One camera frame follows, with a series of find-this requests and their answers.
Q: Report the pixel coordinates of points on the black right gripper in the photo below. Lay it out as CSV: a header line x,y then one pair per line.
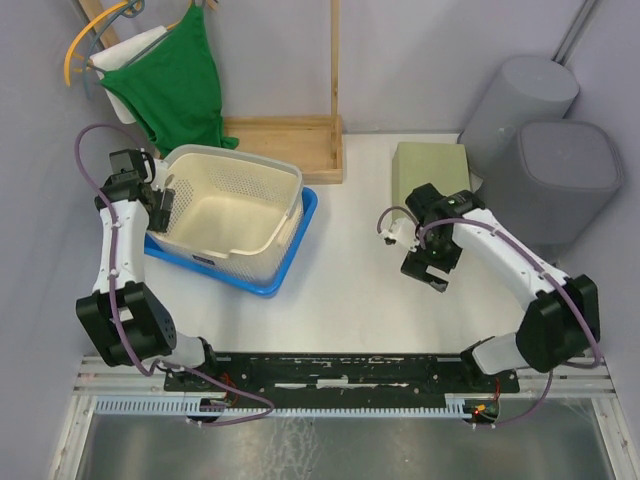
x,y
415,264

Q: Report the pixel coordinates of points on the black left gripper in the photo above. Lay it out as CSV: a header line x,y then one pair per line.
x,y
159,220

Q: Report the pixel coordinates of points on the pale green plastic tray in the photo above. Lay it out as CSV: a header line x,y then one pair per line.
x,y
415,164

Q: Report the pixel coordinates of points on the blue plastic tub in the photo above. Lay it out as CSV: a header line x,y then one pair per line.
x,y
310,202

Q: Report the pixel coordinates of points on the cream plastic basket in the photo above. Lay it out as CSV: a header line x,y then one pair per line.
x,y
233,212

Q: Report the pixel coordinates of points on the grey slotted laundry basket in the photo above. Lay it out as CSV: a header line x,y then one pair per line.
x,y
553,178

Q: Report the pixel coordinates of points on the grey round plastic bin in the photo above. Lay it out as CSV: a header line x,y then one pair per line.
x,y
524,88

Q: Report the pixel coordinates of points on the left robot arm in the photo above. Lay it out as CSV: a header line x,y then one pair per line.
x,y
127,324

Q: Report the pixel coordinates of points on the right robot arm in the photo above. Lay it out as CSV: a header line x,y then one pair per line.
x,y
560,313

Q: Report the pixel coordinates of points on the green cloth garment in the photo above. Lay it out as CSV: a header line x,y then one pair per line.
x,y
174,92

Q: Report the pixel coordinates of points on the white towel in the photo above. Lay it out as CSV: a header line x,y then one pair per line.
x,y
116,56

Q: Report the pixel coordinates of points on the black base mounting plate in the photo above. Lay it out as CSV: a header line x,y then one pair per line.
x,y
355,379

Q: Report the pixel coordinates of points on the yellow clothes hanger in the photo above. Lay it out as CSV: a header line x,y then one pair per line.
x,y
99,17

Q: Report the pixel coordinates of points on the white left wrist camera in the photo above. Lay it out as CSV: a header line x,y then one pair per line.
x,y
162,178

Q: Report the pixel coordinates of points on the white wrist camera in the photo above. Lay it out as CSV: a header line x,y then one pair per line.
x,y
162,178
401,233

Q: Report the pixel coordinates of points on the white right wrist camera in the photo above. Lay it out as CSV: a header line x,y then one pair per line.
x,y
401,233

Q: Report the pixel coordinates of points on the wooden frame tray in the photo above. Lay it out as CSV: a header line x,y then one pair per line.
x,y
312,143

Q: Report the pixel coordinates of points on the light blue cable duct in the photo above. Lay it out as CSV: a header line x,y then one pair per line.
x,y
195,407

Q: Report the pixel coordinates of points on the wooden slanted post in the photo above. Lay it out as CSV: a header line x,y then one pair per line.
x,y
90,10

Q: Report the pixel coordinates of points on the aluminium frame rail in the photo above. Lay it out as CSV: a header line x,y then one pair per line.
x,y
95,378

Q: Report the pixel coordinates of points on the wooden upright post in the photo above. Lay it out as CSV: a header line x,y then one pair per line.
x,y
335,51

